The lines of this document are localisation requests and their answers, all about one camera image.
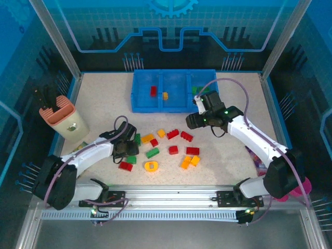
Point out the green lego brick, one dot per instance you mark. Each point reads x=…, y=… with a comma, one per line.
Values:
x=131, y=159
x=194, y=90
x=201, y=89
x=137, y=139
x=152, y=153

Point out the yellow hollow lego piece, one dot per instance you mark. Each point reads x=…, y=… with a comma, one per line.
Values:
x=147, y=167

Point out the small yellow lego brick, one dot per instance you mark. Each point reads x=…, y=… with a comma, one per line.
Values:
x=195, y=160
x=165, y=96
x=161, y=133

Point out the small red lego brick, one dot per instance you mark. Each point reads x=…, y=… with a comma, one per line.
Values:
x=173, y=150
x=154, y=142

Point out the orange lego brick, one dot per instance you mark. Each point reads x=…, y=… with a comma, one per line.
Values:
x=186, y=162

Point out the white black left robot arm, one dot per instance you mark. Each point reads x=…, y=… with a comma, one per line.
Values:
x=88, y=153

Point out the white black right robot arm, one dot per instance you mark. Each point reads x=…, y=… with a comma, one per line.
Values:
x=254, y=135

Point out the long yellow lego brick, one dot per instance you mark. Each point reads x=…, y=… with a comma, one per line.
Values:
x=147, y=138

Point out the blue three-compartment plastic bin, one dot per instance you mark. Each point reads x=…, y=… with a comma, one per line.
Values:
x=173, y=83

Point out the purple snack bag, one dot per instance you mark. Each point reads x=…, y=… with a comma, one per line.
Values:
x=255, y=158

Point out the pink beige knife holder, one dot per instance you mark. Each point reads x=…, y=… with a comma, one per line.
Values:
x=67, y=122

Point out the grey metal sheet shelf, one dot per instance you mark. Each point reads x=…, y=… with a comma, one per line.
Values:
x=168, y=236

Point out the pink plastic cup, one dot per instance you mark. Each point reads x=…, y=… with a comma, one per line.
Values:
x=301, y=190

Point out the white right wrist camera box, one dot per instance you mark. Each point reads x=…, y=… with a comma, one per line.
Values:
x=200, y=105

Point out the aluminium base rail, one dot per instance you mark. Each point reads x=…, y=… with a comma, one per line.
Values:
x=168, y=197

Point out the aluminium frame post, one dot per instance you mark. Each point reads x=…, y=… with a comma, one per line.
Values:
x=58, y=39
x=284, y=39

